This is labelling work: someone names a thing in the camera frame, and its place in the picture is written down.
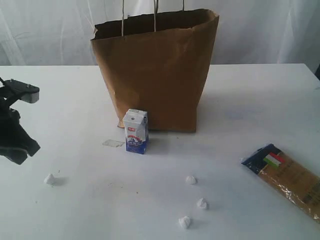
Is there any small blue white milk carton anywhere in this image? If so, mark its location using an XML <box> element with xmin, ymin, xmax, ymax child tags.
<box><xmin>123</xmin><ymin>108</ymin><xmax>149</xmax><ymax>155</ymax></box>

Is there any brown paper shopping bag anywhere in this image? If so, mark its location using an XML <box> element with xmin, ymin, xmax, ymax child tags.
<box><xmin>91</xmin><ymin>1</ymin><xmax>220</xmax><ymax>133</ymax></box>

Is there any white backdrop curtain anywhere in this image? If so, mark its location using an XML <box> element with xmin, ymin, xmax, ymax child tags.
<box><xmin>0</xmin><ymin>0</ymin><xmax>320</xmax><ymax>71</ymax></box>

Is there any spaghetti packet with Italian flag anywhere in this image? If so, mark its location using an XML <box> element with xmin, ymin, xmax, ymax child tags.
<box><xmin>241</xmin><ymin>144</ymin><xmax>320</xmax><ymax>223</ymax></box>

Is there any white paper wad upper centre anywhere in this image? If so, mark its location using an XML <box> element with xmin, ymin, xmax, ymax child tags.
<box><xmin>185</xmin><ymin>175</ymin><xmax>197</xmax><ymax>185</ymax></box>

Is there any white paper wad far left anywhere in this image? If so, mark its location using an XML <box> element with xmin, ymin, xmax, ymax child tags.
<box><xmin>44</xmin><ymin>173</ymin><xmax>57</xmax><ymax>186</ymax></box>

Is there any white paper wad lower centre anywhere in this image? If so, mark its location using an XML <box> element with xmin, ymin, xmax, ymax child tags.
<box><xmin>178</xmin><ymin>215</ymin><xmax>192</xmax><ymax>229</ymax></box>

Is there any white paper wad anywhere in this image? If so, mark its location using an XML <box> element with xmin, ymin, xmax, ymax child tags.
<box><xmin>44</xmin><ymin>173</ymin><xmax>57</xmax><ymax>186</ymax></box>
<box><xmin>196</xmin><ymin>197</ymin><xmax>208</xmax><ymax>210</ymax></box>
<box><xmin>185</xmin><ymin>175</ymin><xmax>197</xmax><ymax>185</ymax></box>
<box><xmin>178</xmin><ymin>215</ymin><xmax>192</xmax><ymax>229</ymax></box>

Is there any white paper wad middle centre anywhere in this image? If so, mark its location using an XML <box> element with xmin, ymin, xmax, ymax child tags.
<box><xmin>196</xmin><ymin>197</ymin><xmax>208</xmax><ymax>210</ymax></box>

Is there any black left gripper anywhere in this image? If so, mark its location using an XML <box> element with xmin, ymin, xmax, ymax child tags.
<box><xmin>0</xmin><ymin>79</ymin><xmax>41</xmax><ymax>165</ymax></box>

